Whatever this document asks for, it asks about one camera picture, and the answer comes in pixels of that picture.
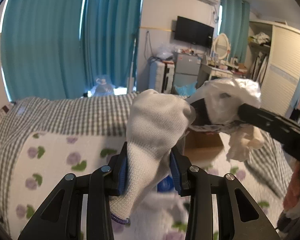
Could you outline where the white wardrobe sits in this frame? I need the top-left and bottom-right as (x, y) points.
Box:
(244, 20), (300, 116)

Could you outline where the grey checkered bedsheet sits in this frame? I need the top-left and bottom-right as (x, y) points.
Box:
(0, 93), (292, 239)

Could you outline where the black wall television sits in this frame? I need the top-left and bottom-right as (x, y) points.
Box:
(174, 16), (214, 48)

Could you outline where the white suitcase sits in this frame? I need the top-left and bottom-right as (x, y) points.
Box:
(148, 61), (175, 94)

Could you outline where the white cloth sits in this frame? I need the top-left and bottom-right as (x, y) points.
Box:
(186, 78), (264, 162)

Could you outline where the floral white quilt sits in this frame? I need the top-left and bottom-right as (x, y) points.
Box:
(7, 132), (277, 239)

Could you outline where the blue white tissue packet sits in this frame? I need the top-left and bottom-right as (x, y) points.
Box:
(157, 176), (175, 193)

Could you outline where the white dressing table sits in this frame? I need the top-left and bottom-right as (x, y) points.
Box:
(196, 63), (245, 88)

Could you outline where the right teal curtain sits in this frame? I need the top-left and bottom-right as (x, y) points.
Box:
(220, 0), (250, 63)

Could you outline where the person's right hand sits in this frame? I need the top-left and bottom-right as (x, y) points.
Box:
(283, 161), (300, 211)

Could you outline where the grey mini fridge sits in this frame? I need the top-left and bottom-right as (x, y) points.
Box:
(172, 52), (201, 94)

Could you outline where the white knit glove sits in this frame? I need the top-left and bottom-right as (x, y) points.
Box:
(110, 89), (196, 224)

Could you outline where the brown cardboard box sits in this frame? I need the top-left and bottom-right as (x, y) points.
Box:
(184, 131), (224, 163)

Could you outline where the blue plastic bag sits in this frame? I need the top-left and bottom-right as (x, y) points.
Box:
(173, 82), (196, 96)

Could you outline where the clear water jug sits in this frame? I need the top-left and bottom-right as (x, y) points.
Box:
(91, 75), (115, 96)

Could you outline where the large teal curtain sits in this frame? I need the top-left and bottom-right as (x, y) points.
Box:
(0, 0), (86, 101)

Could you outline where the middle teal curtain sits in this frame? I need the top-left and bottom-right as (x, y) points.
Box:
(81, 0), (141, 88)

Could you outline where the white oval vanity mirror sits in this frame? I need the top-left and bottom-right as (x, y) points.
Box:
(212, 33), (231, 60)

